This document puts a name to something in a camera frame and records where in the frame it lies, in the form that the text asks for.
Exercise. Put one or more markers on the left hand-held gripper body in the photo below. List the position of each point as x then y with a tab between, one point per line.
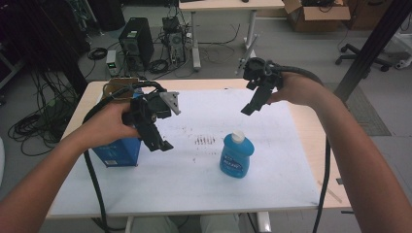
147	106

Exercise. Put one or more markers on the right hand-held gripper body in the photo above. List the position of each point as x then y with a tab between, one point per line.
264	73

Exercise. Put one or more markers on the person's right hand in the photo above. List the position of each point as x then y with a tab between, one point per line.
298	89

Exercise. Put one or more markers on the person's left hand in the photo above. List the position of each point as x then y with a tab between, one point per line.
107	124

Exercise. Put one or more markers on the blue open cardboard box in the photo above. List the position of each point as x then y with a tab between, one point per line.
120	152

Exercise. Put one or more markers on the white table mat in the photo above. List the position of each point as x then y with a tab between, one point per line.
194	189

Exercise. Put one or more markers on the small white power supply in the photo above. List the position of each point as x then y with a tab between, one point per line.
111	63

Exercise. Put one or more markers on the blue bottle with white cap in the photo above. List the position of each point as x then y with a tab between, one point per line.
236	157

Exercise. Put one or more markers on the black computer tower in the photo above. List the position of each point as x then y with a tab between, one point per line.
137	40

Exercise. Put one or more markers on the open grey computer case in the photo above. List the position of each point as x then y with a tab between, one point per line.
175	43

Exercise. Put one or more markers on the white background desk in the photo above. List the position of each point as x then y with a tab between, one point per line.
226	4

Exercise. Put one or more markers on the open brown cardboard box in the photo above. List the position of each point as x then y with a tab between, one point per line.
319	16

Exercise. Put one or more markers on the black office chair base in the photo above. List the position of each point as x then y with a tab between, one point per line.
362	58

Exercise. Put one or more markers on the grey floor mat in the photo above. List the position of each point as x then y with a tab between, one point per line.
369	113

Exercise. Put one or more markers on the large brown box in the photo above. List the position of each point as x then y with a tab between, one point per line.
367	14

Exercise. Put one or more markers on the black metal post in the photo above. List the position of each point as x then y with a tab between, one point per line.
372	48

